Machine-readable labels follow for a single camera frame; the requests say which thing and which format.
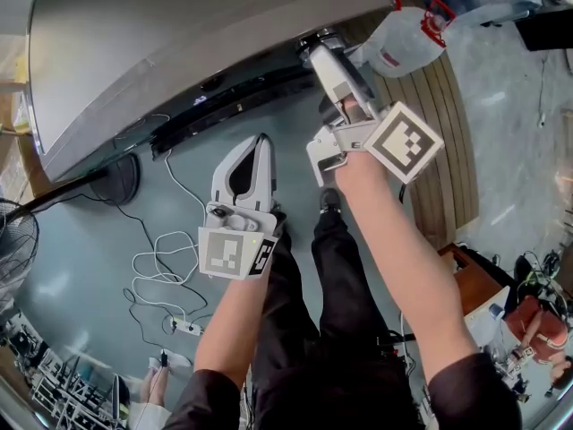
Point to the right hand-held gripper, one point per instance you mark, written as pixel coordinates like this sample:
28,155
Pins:
403,143

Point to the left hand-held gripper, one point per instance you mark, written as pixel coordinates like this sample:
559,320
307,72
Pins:
224,251

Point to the dark grey washing machine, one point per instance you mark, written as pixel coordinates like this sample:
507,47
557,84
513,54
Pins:
156,38

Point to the person's right forearm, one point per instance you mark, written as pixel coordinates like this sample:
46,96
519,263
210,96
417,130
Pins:
403,262

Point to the person's left forearm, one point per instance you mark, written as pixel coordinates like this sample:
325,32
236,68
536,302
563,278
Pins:
228,325

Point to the person's right hand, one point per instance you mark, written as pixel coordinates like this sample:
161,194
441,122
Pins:
350,108

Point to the clear red-capped water bottle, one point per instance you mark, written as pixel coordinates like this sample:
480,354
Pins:
403,43

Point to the person's right black shoe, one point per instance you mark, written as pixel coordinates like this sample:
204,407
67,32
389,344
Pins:
330,199

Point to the black standing fan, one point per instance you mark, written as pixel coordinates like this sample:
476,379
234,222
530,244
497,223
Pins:
114,179

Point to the person's black trousers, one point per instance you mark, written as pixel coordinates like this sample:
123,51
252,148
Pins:
286,307

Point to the white power strip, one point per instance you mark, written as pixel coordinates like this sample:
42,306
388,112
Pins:
185,327

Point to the wooden slatted board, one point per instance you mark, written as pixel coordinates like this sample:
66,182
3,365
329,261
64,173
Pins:
459,173

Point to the grey plastic bag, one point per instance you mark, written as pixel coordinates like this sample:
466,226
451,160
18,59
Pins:
488,11

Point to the large cardboard box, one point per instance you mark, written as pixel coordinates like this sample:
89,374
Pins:
15,105

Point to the brown wooden table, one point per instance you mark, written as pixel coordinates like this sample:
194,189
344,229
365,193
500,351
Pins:
474,280

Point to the metal storage rack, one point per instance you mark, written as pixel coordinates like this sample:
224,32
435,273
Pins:
71,392

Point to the white sheet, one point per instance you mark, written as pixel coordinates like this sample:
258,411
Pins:
481,325

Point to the blue cup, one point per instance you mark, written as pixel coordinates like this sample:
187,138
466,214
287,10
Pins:
497,312

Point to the person's black shirt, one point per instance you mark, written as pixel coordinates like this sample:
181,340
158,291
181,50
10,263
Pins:
470,397

